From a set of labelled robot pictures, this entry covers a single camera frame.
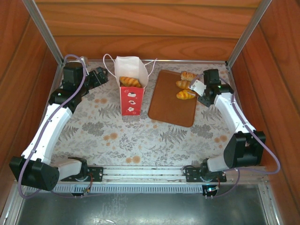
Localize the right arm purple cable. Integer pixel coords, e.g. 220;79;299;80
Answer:
191;74;281;199

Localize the thin aluminium frame rail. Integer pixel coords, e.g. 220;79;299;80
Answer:
63;58;227;64

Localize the floral tablecloth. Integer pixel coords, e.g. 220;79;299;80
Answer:
49;60;256;166

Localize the small circuit board green light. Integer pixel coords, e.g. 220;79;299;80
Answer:
203;185;221;196

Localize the grey slotted cable duct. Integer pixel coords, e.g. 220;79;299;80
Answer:
24;184;204;194

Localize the yellow brown-striped bread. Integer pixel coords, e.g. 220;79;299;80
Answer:
176;89;197;100

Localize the brown serving tray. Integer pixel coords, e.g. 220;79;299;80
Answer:
148;69;198;128

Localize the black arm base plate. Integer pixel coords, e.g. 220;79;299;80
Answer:
60;165;104;182
184;166;227;183

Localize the wide aluminium mounting rail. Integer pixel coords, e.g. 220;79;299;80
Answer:
15;165;268;186

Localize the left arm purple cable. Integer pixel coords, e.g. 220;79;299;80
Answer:
17;54;93;200

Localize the red white paper bag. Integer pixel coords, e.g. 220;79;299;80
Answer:
103;53;157;116

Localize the flaky rectangular pastry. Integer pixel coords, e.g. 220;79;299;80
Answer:
180;71;197;82

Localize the aluminium frame post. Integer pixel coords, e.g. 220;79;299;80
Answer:
225;0;273;68
22;0;64;65

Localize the shiny metal sheet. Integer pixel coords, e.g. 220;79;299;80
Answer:
15;192;269;225

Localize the oval golden bread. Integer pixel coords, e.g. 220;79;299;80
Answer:
175;80;192;90

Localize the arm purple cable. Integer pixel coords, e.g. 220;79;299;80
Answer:
191;74;281;199
17;54;93;200

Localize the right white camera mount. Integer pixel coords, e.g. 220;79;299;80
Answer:
189;79;207;96

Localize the long striped orange bread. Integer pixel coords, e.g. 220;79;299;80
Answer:
119;76;143;89

